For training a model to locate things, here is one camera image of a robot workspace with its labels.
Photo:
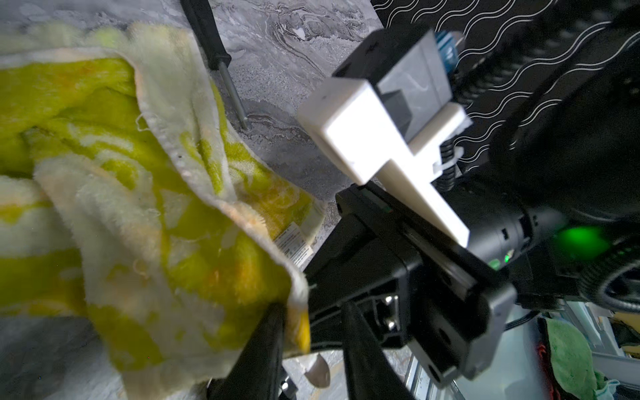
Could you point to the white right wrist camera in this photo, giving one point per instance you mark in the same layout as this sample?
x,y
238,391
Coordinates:
x,y
384,114

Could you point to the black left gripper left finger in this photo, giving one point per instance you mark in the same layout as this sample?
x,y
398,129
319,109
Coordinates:
x,y
256,374

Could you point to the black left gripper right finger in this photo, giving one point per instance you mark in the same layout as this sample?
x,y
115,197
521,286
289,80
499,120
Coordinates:
x,y
368,372

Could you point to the yellow green white towel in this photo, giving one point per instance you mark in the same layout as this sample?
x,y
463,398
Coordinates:
x,y
129,199

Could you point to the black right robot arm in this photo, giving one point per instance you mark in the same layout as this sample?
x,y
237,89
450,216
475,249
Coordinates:
x,y
493,148

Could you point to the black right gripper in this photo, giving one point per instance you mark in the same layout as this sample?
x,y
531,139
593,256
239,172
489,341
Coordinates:
x,y
413,284

